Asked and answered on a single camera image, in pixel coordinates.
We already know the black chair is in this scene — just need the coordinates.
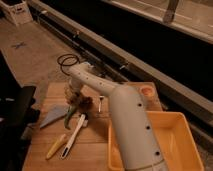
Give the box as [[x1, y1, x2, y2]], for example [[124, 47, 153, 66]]
[[0, 85, 41, 171]]

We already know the white box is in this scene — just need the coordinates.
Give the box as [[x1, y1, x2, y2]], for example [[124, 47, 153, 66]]
[[0, 0, 33, 26]]

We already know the wooden board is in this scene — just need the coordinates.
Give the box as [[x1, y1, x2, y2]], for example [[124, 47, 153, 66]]
[[22, 82, 109, 171]]

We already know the black cable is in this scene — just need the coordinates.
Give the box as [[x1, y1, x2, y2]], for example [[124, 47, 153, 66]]
[[56, 53, 81, 76]]

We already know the brown pine cone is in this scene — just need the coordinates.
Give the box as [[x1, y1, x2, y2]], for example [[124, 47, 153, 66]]
[[79, 97, 93, 110]]

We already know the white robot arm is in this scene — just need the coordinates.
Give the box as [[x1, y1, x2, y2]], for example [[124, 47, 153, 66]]
[[69, 62, 169, 171]]

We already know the white long-handled brush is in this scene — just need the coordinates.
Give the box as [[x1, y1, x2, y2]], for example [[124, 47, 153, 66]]
[[60, 113, 88, 159]]

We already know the silver fork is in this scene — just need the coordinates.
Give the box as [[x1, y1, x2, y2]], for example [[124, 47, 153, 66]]
[[98, 95, 104, 113]]

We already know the green pepper toy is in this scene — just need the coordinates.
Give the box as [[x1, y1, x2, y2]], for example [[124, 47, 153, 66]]
[[64, 105, 77, 130]]

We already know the orange tape roll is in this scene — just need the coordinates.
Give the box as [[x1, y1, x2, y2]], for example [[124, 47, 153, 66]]
[[140, 85, 155, 98]]

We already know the yellow plastic tray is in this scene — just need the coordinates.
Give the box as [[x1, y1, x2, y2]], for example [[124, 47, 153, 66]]
[[108, 111, 204, 171]]

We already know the blue-grey cloth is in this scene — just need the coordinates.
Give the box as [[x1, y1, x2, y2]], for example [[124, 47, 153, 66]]
[[40, 105, 68, 128]]

